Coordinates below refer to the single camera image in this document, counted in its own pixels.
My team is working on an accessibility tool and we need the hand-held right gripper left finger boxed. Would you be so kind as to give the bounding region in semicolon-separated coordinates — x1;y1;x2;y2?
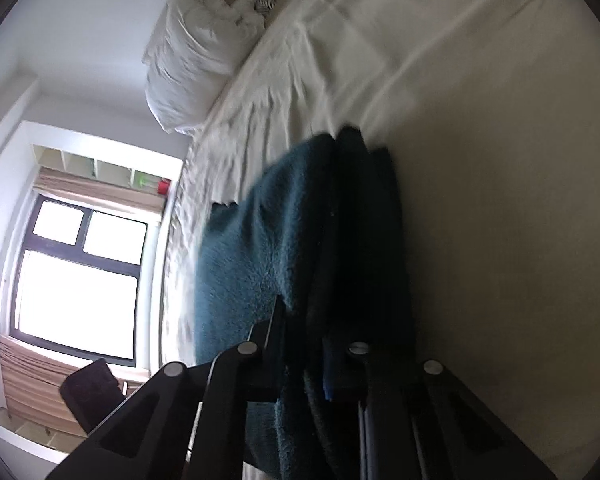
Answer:
45;295;288;480

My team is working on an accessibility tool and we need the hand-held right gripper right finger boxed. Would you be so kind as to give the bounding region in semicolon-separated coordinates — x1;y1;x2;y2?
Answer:
322;337;558;480

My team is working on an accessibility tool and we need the teal fleece garment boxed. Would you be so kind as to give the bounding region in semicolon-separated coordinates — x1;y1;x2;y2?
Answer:
192;125;416;480

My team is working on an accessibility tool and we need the black chair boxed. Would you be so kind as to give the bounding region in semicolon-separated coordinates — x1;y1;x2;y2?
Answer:
61;357;128;433

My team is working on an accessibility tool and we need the black framed window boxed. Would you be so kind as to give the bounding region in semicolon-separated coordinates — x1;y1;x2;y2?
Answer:
10;195;148;361

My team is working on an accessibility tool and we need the beige window blind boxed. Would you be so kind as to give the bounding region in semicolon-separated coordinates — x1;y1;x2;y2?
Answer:
32;167;166;221

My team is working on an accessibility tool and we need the beige pleated curtain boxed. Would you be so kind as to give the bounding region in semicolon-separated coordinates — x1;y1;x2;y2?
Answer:
0;335;148;436

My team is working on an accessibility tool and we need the bed with beige sheet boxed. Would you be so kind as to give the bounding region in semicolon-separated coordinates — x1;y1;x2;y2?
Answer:
157;0;600;480

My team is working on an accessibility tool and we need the white cubby shelf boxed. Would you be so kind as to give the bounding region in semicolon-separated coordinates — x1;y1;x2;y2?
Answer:
32;144;171;193

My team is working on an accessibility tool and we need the white pillow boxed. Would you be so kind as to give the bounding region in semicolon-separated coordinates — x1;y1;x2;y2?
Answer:
142;0;268;133

